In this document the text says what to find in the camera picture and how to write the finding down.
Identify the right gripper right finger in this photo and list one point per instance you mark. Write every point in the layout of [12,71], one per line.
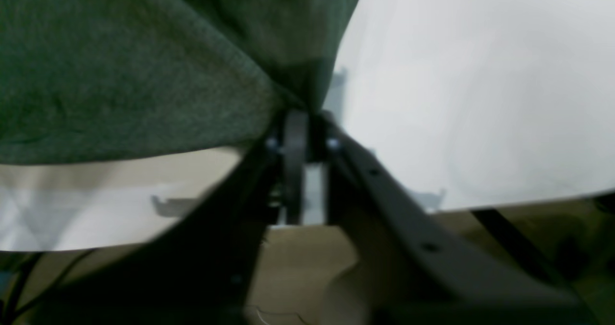
[412,271]

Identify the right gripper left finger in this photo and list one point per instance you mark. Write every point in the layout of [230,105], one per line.
[198,272]

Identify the dark green t-shirt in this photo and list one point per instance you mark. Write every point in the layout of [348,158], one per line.
[103,80]

